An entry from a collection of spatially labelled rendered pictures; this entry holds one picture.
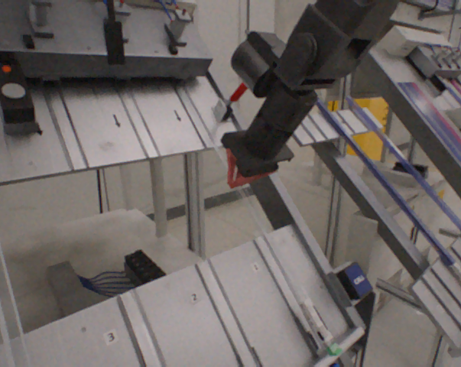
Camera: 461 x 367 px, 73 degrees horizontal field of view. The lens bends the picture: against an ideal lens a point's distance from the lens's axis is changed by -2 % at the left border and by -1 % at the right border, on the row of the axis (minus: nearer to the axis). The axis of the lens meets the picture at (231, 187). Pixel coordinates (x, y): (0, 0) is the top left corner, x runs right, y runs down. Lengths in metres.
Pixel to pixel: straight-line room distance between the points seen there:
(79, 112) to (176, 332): 0.35
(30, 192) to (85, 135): 1.75
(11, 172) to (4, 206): 1.78
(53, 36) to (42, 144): 0.16
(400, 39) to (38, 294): 1.47
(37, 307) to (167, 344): 0.48
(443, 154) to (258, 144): 0.89
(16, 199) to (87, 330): 1.88
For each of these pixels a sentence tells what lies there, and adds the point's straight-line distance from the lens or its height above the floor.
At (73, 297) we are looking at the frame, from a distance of 0.77.
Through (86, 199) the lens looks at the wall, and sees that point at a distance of 2.33.
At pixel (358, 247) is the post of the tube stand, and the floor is 0.74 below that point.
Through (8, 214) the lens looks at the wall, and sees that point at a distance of 2.27.
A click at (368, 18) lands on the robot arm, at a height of 1.15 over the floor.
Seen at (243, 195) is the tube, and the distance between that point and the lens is 0.51.
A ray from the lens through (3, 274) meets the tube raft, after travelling 0.41.
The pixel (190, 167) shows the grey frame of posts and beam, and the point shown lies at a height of 0.87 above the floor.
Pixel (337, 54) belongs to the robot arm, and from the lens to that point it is 0.36.
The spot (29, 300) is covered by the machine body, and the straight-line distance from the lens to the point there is 0.89.
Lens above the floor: 1.10
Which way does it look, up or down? 19 degrees down
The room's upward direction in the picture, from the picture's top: straight up
